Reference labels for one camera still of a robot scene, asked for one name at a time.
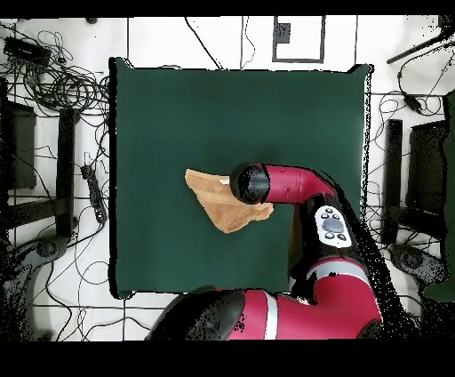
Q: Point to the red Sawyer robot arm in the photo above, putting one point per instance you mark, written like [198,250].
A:
[291,185]

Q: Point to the black stand foot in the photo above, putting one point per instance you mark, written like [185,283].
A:
[46,248]
[416,261]

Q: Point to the dark grey square patch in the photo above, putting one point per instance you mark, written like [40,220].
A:
[282,33]

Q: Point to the black power adapter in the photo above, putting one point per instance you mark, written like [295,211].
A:
[412,102]

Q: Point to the grey square floor frame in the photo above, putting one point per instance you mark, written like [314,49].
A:
[322,39]

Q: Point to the black hub box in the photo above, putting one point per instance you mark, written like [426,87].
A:
[25,51]

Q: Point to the dark green table cloth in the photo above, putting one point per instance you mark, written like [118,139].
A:
[160,124]

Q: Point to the dark equipment case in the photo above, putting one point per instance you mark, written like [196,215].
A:
[23,149]
[426,167]

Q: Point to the small black object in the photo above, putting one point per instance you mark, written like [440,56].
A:
[91,20]

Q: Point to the black rod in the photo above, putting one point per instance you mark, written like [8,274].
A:
[416,49]

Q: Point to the black power strip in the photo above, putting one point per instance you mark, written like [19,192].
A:
[94,194]

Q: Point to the orange terry towel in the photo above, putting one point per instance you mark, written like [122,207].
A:
[220,206]

